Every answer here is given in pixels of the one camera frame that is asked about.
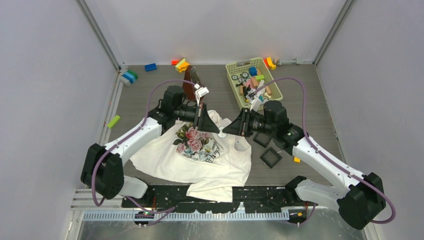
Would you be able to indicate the blue green stacked bricks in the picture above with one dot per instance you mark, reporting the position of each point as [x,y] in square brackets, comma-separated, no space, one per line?
[129,77]

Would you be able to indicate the lime green block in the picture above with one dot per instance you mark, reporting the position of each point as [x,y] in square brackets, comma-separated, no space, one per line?
[113,121]

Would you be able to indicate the green plastic basket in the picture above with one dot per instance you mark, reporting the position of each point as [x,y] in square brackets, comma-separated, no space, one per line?
[246,76]

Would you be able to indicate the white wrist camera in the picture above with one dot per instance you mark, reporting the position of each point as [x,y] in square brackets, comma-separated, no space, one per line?
[255,100]
[200,92]

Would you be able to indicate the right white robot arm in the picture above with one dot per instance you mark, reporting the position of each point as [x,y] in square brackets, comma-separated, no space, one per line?
[356,196]

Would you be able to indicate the brown wooden metronome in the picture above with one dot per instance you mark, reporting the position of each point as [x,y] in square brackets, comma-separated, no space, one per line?
[191,76]

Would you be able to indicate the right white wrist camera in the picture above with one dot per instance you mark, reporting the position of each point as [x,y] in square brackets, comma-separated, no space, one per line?
[255,100]

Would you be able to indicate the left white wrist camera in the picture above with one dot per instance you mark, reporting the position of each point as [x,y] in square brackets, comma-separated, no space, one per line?
[200,92]

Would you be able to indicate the round white brooch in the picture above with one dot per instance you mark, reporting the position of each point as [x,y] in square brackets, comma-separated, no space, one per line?
[222,134]

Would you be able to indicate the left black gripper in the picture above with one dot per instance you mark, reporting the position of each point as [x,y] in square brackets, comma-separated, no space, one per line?
[205,123]

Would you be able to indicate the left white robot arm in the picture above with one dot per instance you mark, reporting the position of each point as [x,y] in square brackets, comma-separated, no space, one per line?
[103,166]

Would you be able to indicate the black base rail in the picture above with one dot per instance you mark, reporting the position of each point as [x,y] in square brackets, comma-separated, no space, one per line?
[254,199]

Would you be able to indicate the white floral t-shirt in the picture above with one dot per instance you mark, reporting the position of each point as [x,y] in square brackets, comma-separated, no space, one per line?
[209,164]

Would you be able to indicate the blue toy brick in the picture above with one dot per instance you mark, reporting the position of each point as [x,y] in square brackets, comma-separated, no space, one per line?
[150,67]

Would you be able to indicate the black square frame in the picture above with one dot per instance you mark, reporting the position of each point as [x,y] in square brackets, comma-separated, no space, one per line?
[262,139]
[271,157]

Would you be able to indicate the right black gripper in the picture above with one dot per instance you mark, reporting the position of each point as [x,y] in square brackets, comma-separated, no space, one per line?
[237,127]

